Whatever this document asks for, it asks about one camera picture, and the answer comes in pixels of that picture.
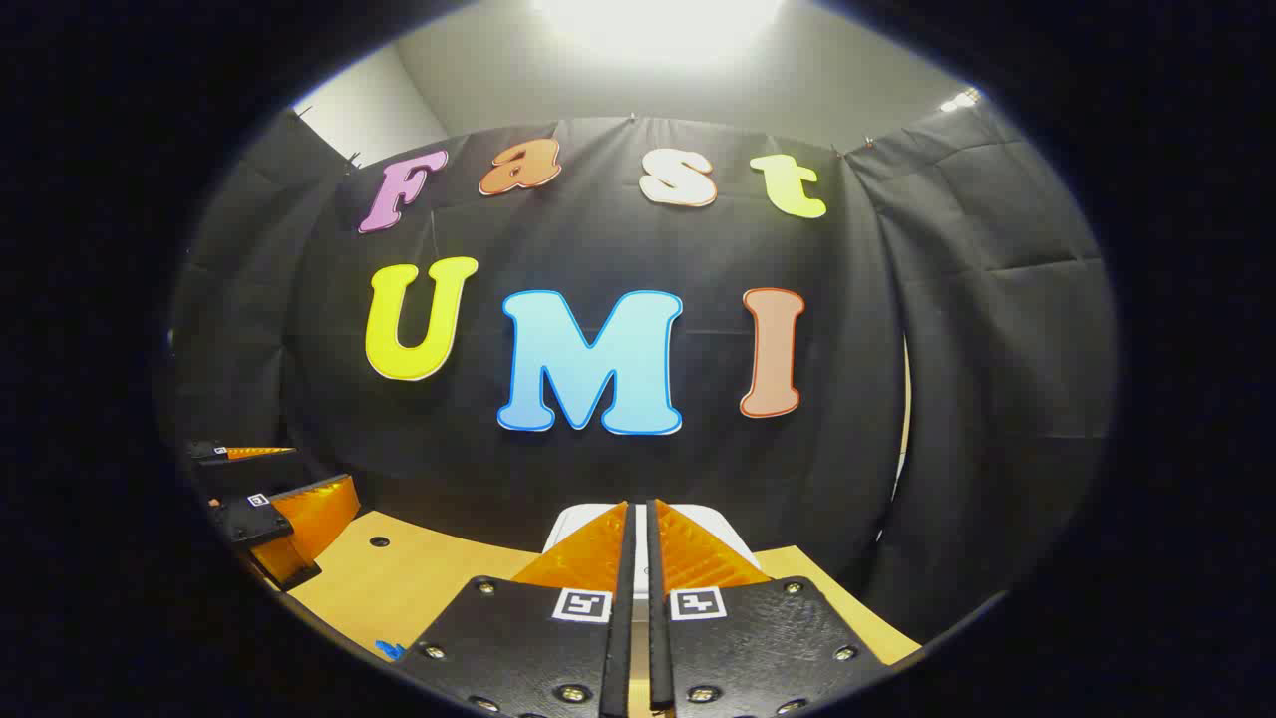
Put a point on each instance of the large ceiling light panel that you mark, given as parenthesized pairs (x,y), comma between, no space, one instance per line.
(658,25)

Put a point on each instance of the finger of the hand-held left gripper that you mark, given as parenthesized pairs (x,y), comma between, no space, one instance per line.
(249,453)
(319,509)

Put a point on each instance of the wooden desktop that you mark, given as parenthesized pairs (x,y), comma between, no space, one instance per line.
(399,588)

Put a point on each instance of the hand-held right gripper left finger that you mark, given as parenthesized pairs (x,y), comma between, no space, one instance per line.
(620,648)

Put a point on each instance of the blue paper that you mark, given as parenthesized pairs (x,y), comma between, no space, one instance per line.
(389,650)

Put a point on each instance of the black backdrop cloth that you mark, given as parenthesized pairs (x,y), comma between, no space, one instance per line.
(618,249)

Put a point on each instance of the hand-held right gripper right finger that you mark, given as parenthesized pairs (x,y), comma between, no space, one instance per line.
(658,648)

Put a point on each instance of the small ceiling light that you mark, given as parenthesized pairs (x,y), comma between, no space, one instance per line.
(959,100)

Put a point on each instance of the white desktop garbage bin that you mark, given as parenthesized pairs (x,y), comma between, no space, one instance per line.
(573,527)

